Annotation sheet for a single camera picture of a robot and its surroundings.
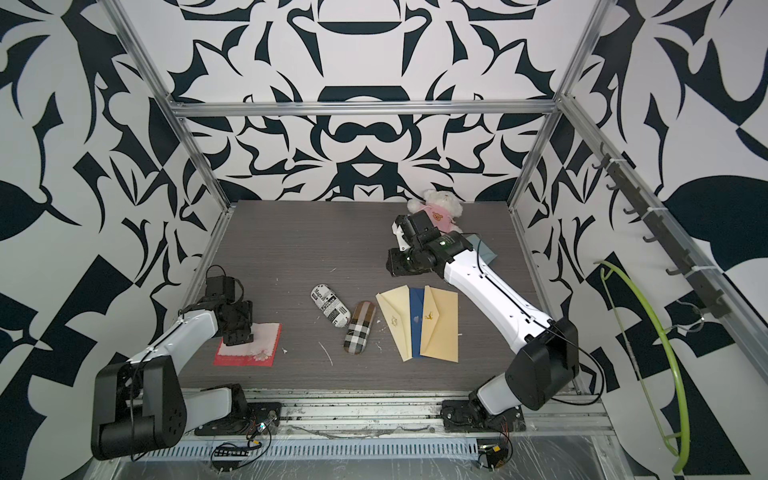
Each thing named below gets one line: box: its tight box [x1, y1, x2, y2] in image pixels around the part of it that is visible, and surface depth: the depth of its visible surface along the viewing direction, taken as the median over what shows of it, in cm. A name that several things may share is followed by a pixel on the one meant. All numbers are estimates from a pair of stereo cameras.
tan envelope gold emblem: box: [420, 285, 459, 363], surface depth 89 cm
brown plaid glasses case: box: [343, 300, 377, 355], surface depth 88 cm
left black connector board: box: [212, 442, 262, 472], surface depth 73 cm
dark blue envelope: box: [409, 288, 425, 358], surface depth 93 cm
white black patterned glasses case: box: [310, 283, 351, 328], surface depth 93 cm
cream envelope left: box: [376, 285, 413, 362], surface depth 92 cm
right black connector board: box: [477, 438, 510, 471], surface depth 73 cm
